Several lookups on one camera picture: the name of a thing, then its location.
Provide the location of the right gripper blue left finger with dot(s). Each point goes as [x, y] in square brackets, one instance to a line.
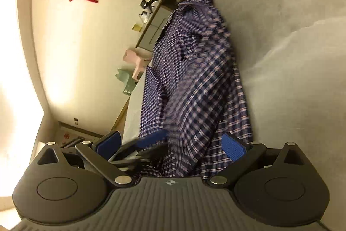
[108, 145]

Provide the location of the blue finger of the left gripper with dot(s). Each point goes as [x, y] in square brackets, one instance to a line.
[152, 138]

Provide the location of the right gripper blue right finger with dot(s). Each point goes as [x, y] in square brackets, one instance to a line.
[234, 147]

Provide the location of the blue checked shirt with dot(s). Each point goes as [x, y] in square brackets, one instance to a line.
[193, 91]

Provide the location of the green plastic chair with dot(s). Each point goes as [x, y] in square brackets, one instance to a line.
[126, 78]

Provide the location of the pink plastic chair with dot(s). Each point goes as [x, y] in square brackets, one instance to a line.
[139, 62]

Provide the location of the black handheld device on sideboard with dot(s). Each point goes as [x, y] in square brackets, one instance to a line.
[148, 6]

